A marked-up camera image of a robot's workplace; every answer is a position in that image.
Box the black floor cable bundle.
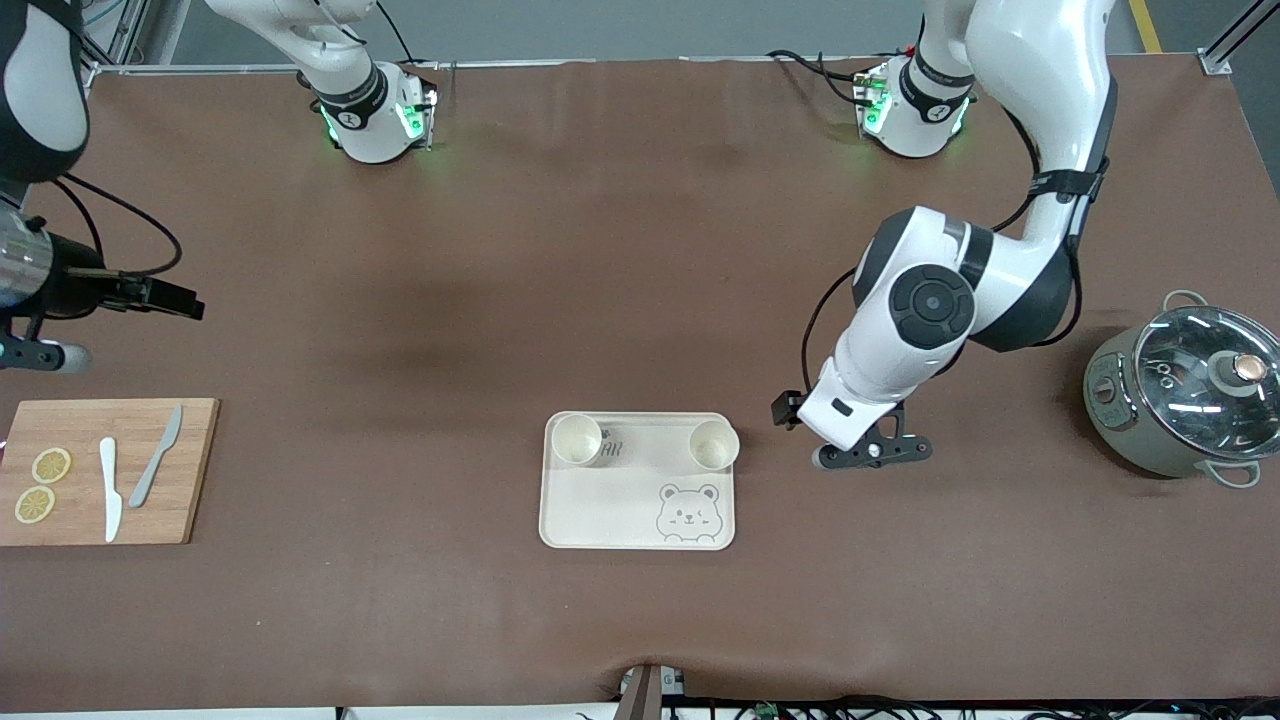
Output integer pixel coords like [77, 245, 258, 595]
[670, 694, 1280, 720]

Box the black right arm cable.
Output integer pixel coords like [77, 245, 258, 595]
[50, 175, 184, 278]

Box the black base cable bundle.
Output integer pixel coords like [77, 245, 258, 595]
[767, 48, 873, 107]

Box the aluminium frame profile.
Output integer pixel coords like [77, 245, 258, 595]
[1198, 0, 1280, 77]
[78, 0, 151, 83]

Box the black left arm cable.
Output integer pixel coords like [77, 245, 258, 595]
[800, 110, 1086, 396]

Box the glass pot lid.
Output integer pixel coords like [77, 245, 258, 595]
[1133, 305, 1280, 461]

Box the cream bear print tray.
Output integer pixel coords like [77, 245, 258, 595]
[539, 411, 736, 551]

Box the white IKEA cup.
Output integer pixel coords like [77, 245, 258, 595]
[688, 419, 741, 473]
[552, 413, 604, 468]

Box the grey-green electric cooking pot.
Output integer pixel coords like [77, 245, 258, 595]
[1083, 290, 1280, 489]

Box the brown table mat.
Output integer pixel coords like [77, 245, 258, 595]
[0, 55, 1280, 713]

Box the wooden cutting board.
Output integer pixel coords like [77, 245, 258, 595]
[0, 398, 220, 547]

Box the white plastic knife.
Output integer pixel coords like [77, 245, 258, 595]
[98, 437, 123, 543]

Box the grey plastic knife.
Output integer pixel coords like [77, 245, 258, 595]
[128, 405, 185, 509]

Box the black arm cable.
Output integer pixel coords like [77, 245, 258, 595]
[800, 110, 1086, 396]
[50, 175, 184, 278]

